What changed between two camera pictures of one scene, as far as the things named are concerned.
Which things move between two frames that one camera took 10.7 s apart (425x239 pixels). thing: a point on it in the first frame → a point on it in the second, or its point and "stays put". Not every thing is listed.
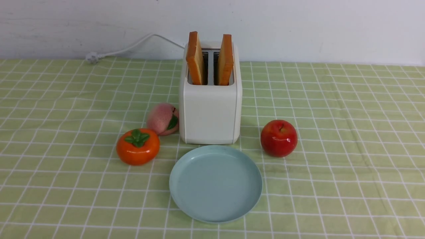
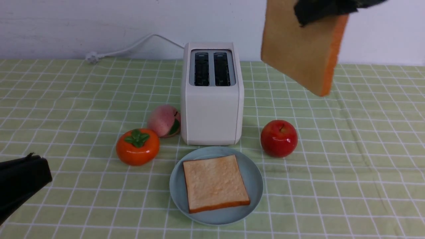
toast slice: x=194 y=58 → x=214 y=183
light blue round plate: x=214 y=184 stays put
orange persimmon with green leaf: x=137 y=146 stays put
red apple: x=278 y=138 stays put
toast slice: x=225 y=63 → x=309 y=53
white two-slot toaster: x=211 y=99 stays put
